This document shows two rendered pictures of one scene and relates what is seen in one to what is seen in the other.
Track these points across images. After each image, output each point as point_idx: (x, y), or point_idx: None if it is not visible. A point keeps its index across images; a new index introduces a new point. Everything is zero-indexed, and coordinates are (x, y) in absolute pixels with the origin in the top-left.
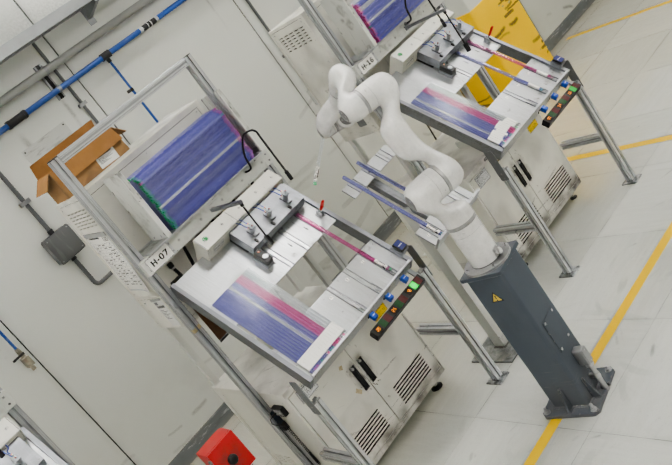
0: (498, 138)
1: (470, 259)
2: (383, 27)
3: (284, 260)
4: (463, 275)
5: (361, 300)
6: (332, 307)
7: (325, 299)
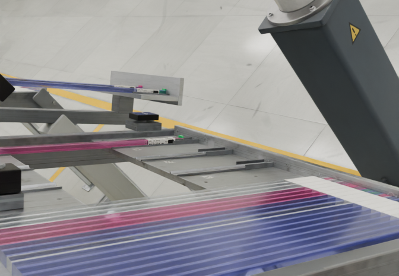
0: (25, 89)
1: None
2: None
3: (25, 189)
4: (310, 19)
5: (235, 163)
6: (237, 180)
7: (207, 181)
